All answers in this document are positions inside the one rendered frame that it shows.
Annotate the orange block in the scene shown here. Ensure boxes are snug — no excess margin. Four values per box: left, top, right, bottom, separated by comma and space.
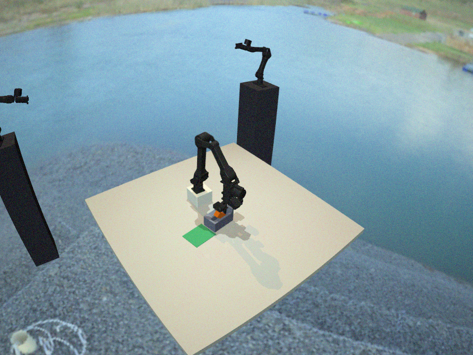
214, 210, 226, 218

